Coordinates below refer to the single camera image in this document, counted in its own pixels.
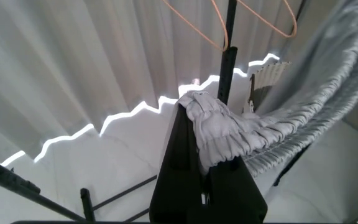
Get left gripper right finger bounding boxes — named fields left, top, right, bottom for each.
left=209, top=156, right=269, bottom=223

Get white curtain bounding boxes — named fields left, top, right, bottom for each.
left=0, top=0, right=310, bottom=164

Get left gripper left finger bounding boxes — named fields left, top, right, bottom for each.
left=149, top=104, right=211, bottom=223

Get white laundry basket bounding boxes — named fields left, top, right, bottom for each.
left=242, top=61, right=292, bottom=114

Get black clothes rack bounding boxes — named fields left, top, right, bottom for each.
left=0, top=0, right=239, bottom=223

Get pale grey shorts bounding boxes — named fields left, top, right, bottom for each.
left=177, top=0, right=358, bottom=179

